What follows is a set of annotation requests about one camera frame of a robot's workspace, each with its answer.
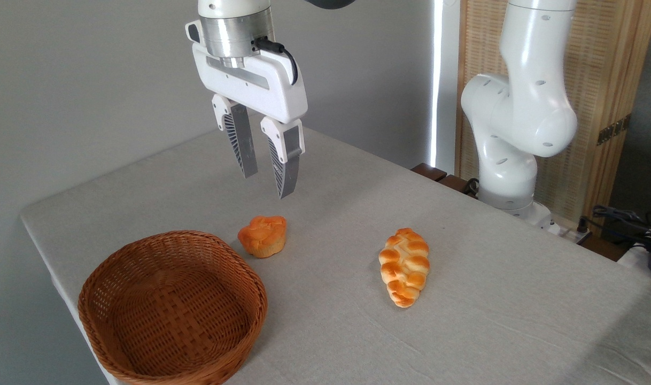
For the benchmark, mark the braided bread loaf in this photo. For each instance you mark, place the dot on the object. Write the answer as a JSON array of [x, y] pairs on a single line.
[[404, 267]]

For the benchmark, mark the white power strip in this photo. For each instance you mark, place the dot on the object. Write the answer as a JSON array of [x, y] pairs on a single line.
[[574, 234]]

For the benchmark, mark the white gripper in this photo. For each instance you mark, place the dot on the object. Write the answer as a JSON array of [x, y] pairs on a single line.
[[261, 88]]

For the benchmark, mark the round muffin bread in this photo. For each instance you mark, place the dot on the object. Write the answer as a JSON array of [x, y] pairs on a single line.
[[262, 238]]

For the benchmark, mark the brass screen hinge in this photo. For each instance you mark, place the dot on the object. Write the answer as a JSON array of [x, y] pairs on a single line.
[[613, 130]]

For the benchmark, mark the brown wicker basket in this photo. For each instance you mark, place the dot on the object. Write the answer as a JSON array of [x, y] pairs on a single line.
[[144, 299]]

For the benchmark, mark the dark brown wooden furniture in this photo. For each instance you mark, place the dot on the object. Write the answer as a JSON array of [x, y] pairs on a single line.
[[429, 171]]

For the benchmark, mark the grey tablecloth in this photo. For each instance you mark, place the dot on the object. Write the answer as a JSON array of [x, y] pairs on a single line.
[[331, 331]]

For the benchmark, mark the wooden folding screen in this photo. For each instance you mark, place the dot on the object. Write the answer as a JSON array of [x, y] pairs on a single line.
[[598, 80]]

